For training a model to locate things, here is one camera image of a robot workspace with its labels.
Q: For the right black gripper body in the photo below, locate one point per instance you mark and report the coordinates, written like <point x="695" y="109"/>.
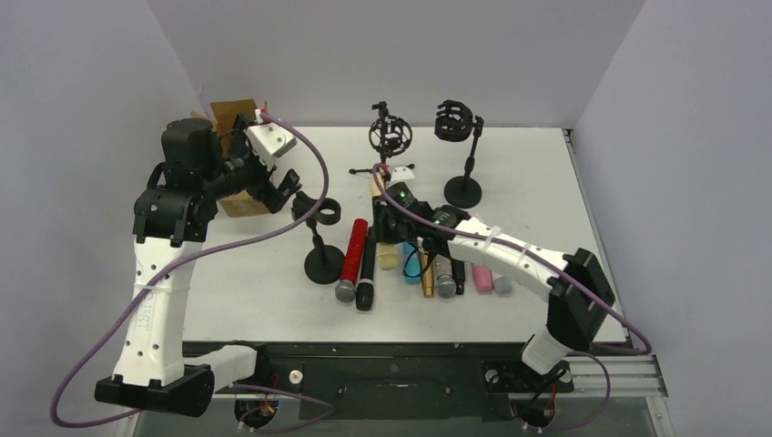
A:
<point x="387" y="223"/>

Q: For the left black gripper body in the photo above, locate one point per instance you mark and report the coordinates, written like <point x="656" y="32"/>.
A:
<point x="269" y="189"/>

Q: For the cream microphone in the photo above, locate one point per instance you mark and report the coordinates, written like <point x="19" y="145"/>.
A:
<point x="387" y="255"/>

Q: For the brown cardboard box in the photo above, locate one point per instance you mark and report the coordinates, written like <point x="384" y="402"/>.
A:
<point x="225" y="115"/>

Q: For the blue microphone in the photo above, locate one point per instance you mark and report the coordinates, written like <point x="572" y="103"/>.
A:
<point x="411" y="265"/>

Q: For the gold microphone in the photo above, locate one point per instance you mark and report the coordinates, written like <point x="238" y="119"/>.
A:
<point x="427" y="275"/>

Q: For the clip mic stand round base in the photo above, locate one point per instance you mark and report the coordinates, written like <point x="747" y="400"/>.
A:
<point x="323" y="264"/>

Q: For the red glitter microphone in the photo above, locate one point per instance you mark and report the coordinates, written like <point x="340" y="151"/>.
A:
<point x="346" y="288"/>

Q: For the slim black microphone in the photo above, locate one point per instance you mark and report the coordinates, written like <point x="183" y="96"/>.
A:
<point x="459" y="276"/>

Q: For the silver glitter microphone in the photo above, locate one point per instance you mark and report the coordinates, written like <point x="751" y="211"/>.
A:
<point x="445" y="285"/>

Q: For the tripod shock mount stand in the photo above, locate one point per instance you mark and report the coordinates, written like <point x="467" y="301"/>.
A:
<point x="389" y="136"/>

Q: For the pink microphone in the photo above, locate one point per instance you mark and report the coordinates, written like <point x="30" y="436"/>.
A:
<point x="482" y="279"/>

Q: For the white grey microphone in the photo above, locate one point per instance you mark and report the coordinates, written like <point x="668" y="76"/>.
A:
<point x="502" y="285"/>

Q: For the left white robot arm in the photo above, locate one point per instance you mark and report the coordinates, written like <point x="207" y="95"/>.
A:
<point x="170" y="226"/>

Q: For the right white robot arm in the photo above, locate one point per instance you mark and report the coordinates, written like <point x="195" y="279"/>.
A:
<point x="574" y="287"/>

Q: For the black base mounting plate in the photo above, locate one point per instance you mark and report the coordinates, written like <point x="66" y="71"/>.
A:
<point x="391" y="407"/>

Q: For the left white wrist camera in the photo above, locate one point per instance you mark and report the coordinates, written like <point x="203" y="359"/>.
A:
<point x="269" y="141"/>

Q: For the shock mount stand round base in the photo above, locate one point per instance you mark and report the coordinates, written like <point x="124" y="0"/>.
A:
<point x="455" y="123"/>

